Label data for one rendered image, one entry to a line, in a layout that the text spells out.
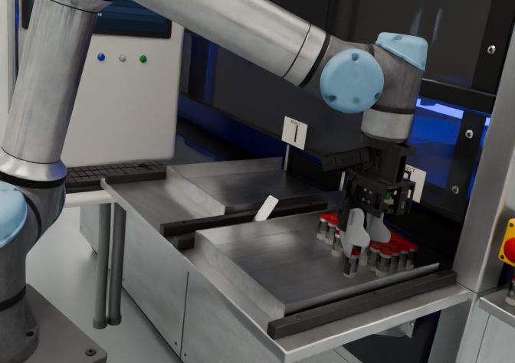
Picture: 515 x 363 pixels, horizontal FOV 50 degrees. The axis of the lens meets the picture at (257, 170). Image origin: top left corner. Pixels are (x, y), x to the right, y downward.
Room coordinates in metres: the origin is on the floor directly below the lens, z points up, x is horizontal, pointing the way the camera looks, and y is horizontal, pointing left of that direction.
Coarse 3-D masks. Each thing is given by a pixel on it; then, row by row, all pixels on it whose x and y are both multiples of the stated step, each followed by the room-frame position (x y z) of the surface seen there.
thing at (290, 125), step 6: (288, 120) 1.29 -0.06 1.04; (294, 120) 1.27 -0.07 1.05; (288, 126) 1.29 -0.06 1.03; (294, 126) 1.27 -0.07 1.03; (300, 126) 1.25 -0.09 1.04; (306, 126) 1.24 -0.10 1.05; (288, 132) 1.28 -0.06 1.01; (294, 132) 1.26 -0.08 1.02; (300, 132) 1.25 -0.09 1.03; (306, 132) 1.23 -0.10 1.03; (282, 138) 1.30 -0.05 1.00; (288, 138) 1.28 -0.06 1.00; (300, 138) 1.24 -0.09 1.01; (294, 144) 1.26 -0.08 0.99; (300, 144) 1.24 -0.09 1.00
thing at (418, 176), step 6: (408, 168) 0.99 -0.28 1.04; (414, 168) 0.98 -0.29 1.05; (414, 174) 0.98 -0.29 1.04; (420, 174) 0.97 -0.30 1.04; (414, 180) 0.98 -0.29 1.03; (420, 180) 0.97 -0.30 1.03; (420, 186) 0.97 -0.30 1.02; (408, 192) 0.98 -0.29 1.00; (414, 192) 0.97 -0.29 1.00; (420, 192) 0.96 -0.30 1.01; (414, 198) 0.97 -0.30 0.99; (420, 198) 0.96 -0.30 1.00
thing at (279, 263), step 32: (256, 224) 0.95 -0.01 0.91; (288, 224) 1.00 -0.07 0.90; (224, 256) 0.80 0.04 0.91; (256, 256) 0.88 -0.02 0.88; (288, 256) 0.89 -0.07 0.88; (320, 256) 0.91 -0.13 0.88; (256, 288) 0.72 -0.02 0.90; (288, 288) 0.78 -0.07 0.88; (320, 288) 0.79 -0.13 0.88; (352, 288) 0.75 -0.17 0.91
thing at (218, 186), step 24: (168, 168) 1.21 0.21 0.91; (192, 168) 1.25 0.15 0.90; (216, 168) 1.29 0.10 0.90; (240, 168) 1.34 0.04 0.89; (264, 168) 1.38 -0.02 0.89; (192, 192) 1.11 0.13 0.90; (216, 192) 1.17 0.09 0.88; (240, 192) 1.19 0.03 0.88; (264, 192) 1.21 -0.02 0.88; (288, 192) 1.23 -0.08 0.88; (312, 192) 1.25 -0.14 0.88; (336, 192) 1.19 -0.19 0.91
